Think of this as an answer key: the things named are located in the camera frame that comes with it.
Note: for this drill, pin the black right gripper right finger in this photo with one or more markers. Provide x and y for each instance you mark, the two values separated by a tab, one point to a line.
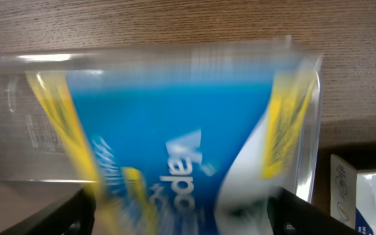
289	214

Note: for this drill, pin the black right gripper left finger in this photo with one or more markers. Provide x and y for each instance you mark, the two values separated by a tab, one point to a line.
74	215

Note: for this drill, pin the white Hansaplast plaster box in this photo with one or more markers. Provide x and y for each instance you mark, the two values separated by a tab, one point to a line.
353	195

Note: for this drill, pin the blue lozenge box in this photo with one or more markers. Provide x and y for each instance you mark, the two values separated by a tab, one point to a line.
180	151

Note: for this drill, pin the clear plastic container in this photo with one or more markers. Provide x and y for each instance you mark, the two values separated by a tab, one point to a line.
30	150

